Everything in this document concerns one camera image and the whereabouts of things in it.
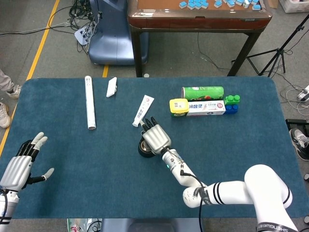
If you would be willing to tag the grey black sneaker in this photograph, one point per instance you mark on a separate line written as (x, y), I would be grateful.
(299, 143)

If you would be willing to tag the person in beige trousers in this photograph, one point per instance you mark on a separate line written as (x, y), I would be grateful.
(4, 82)

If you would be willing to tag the brown mahjong table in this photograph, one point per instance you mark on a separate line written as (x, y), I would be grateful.
(193, 21)

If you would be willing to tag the blue table mat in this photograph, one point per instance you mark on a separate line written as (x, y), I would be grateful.
(96, 169)

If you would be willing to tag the black round container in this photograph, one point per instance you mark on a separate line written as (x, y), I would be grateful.
(144, 155)

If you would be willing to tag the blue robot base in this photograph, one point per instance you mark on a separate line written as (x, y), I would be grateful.
(113, 43)

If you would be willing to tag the black foot pedal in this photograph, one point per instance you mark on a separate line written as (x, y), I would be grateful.
(298, 123)

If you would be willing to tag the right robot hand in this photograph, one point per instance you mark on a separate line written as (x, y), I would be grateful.
(155, 139)

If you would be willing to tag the black tripod stand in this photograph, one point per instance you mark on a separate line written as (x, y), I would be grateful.
(277, 53)

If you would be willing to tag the green toy brick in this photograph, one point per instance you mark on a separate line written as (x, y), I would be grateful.
(231, 99)

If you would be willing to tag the white power adapter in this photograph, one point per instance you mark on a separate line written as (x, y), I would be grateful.
(303, 94)

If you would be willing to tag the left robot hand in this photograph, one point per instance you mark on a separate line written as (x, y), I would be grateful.
(17, 171)

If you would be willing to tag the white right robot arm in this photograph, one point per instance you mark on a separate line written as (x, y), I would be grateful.
(229, 193)

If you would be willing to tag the white paper roll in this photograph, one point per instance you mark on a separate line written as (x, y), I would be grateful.
(89, 104)

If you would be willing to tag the white pink toothpaste box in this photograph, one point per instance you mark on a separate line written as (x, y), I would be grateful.
(205, 108)

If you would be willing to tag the green chips can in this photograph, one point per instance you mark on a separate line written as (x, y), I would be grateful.
(205, 93)

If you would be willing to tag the grey blue robot torso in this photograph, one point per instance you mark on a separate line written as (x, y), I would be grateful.
(149, 226)

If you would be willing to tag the green tub yellow lid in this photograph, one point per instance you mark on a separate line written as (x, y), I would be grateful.
(178, 107)

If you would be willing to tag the white face-up mahjong tile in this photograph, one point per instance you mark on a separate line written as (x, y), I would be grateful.
(245, 3)

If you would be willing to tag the white toothpaste tube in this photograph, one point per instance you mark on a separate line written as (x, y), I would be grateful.
(143, 108)

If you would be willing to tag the blue toy brick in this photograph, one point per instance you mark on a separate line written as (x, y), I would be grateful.
(231, 110)

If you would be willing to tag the white power strip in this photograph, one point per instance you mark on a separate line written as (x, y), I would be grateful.
(82, 35)

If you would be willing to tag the white flat plastic hook plate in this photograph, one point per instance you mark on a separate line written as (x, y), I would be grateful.
(111, 88)

